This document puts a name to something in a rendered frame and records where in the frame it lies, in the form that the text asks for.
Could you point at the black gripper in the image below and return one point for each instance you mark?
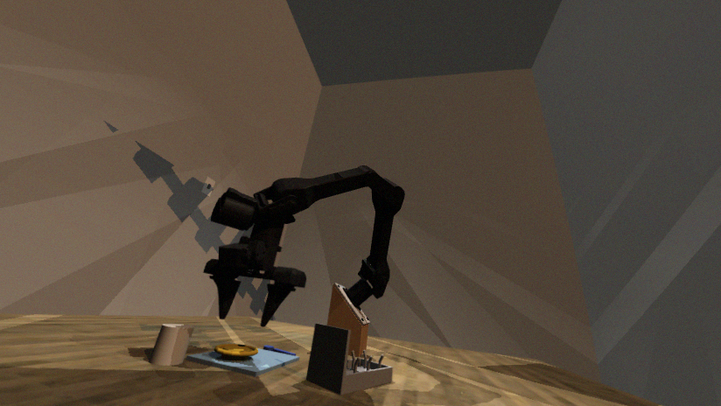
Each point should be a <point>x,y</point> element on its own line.
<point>285,279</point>

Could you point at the light blue square mat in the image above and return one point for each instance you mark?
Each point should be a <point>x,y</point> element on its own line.
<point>261,363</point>

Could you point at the grey dish rack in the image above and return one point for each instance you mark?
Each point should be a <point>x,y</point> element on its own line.
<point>329,367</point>

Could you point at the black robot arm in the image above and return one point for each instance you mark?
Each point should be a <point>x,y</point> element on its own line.
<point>292,195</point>

